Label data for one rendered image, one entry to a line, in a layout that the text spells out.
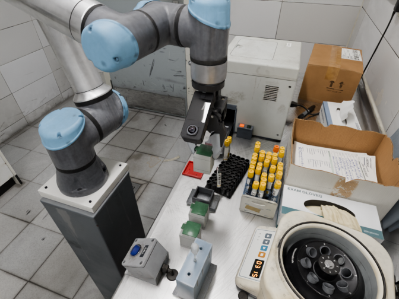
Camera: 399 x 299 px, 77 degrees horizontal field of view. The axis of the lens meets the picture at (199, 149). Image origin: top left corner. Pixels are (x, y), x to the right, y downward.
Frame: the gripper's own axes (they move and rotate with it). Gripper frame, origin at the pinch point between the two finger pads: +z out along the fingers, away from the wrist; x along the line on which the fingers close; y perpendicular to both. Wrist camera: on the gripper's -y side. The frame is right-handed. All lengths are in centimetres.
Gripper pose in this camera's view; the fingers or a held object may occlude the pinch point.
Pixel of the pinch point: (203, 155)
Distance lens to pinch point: 64.7
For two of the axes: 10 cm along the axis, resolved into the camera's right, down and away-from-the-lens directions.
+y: 3.2, -6.2, 7.2
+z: 0.0, 7.6, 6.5
